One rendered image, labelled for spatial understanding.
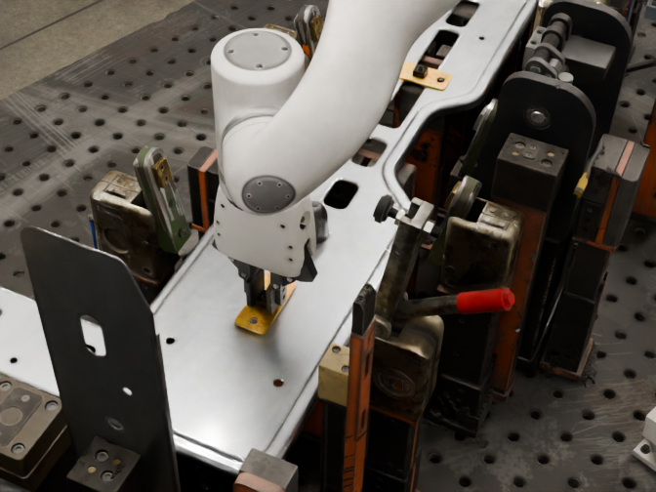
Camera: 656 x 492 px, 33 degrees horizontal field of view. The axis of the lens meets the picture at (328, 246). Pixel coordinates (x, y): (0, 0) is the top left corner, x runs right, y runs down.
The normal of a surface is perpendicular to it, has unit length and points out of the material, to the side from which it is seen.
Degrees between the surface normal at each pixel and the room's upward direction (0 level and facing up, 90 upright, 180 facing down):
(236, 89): 90
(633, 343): 0
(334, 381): 90
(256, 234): 91
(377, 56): 59
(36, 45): 0
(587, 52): 0
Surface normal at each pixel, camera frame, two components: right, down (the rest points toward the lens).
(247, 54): 0.00, -0.69
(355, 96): 0.53, 0.15
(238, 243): -0.47, 0.67
